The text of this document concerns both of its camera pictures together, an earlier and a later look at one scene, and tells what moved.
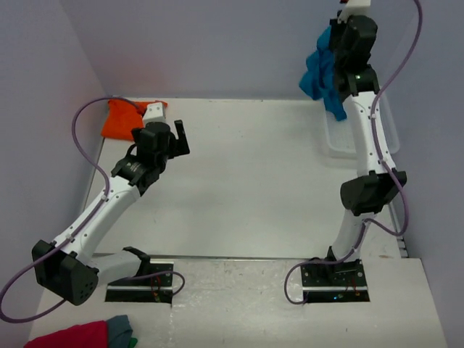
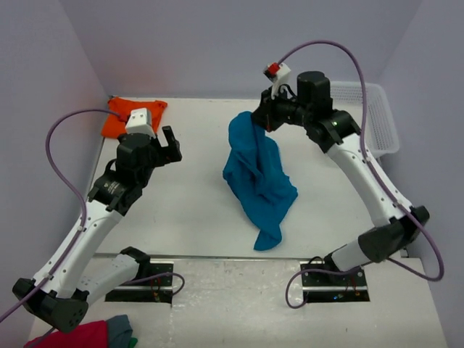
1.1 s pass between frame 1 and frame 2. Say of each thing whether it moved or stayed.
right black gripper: moved
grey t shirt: stayed
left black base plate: stayed
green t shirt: stayed
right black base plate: stayed
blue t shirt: moved
